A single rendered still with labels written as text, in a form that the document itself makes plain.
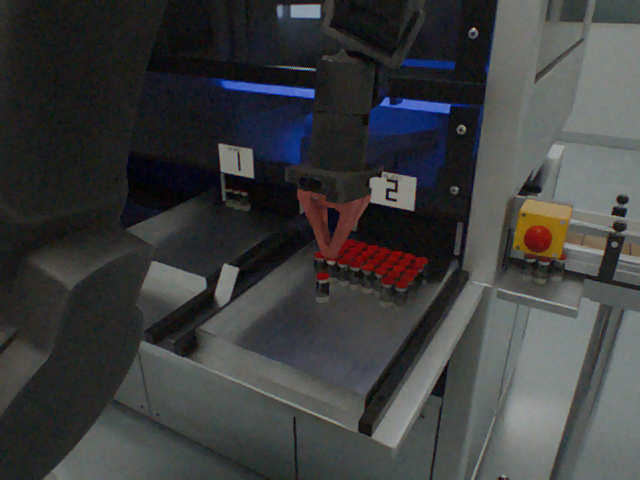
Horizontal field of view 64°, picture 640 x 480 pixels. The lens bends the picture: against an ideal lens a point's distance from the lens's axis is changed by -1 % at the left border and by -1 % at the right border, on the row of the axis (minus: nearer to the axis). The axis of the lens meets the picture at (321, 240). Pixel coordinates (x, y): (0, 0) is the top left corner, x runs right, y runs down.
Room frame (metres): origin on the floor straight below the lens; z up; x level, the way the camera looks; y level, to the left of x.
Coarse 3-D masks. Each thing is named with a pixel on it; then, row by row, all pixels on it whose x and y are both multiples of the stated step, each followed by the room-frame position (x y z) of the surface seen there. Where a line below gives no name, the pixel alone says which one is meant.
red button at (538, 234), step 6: (528, 228) 0.72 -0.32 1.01; (534, 228) 0.70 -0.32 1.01; (540, 228) 0.70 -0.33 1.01; (546, 228) 0.70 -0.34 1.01; (528, 234) 0.70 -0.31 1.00; (534, 234) 0.70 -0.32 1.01; (540, 234) 0.69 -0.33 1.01; (546, 234) 0.69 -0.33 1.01; (528, 240) 0.70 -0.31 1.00; (534, 240) 0.69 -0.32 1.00; (540, 240) 0.69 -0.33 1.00; (546, 240) 0.69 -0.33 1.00; (528, 246) 0.70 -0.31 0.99; (534, 246) 0.69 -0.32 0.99; (540, 246) 0.69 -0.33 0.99; (546, 246) 0.69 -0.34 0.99; (540, 252) 0.70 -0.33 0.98
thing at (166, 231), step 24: (216, 192) 1.14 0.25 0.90; (168, 216) 1.00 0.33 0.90; (192, 216) 1.05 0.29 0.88; (216, 216) 1.05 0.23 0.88; (240, 216) 1.05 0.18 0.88; (264, 216) 1.05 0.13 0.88; (288, 216) 1.05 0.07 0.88; (144, 240) 0.93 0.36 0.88; (168, 240) 0.93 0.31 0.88; (192, 240) 0.93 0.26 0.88; (216, 240) 0.93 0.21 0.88; (240, 240) 0.93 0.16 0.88; (264, 240) 0.87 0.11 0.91; (168, 264) 0.77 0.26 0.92; (192, 264) 0.83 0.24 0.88; (216, 264) 0.83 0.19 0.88; (240, 264) 0.80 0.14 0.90; (192, 288) 0.74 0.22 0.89
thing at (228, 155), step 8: (224, 152) 1.03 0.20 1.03; (232, 152) 1.02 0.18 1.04; (240, 152) 1.01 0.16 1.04; (248, 152) 1.00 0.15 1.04; (224, 160) 1.03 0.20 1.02; (232, 160) 1.02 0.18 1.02; (240, 160) 1.01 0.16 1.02; (248, 160) 1.00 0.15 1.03; (224, 168) 1.03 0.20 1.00; (232, 168) 1.02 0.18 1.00; (248, 168) 1.00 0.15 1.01; (248, 176) 1.00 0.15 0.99
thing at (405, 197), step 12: (372, 180) 0.86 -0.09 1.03; (384, 180) 0.85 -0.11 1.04; (408, 180) 0.83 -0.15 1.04; (372, 192) 0.86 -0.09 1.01; (384, 192) 0.85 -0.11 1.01; (396, 192) 0.84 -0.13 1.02; (408, 192) 0.83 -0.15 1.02; (384, 204) 0.85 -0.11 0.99; (396, 204) 0.84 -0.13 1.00; (408, 204) 0.83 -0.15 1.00
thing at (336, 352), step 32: (256, 288) 0.70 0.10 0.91; (288, 288) 0.75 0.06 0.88; (224, 320) 0.63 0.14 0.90; (256, 320) 0.65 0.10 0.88; (288, 320) 0.65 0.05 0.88; (320, 320) 0.65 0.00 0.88; (352, 320) 0.65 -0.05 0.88; (384, 320) 0.65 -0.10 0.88; (416, 320) 0.61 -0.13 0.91; (224, 352) 0.56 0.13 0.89; (256, 352) 0.54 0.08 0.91; (288, 352) 0.58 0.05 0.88; (320, 352) 0.58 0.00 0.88; (352, 352) 0.58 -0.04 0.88; (384, 352) 0.58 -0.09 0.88; (288, 384) 0.51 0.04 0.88; (320, 384) 0.49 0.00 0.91; (352, 384) 0.51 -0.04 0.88
